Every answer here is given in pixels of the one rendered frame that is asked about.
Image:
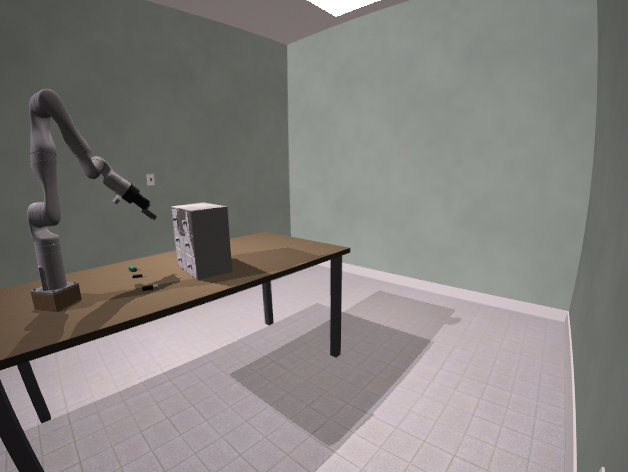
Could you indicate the small grey chest of drawers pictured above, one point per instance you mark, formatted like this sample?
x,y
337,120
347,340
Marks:
x,y
211,239

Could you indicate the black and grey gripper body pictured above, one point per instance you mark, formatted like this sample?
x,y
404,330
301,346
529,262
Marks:
x,y
130,194

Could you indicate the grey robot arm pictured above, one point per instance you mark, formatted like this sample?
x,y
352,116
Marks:
x,y
43,162

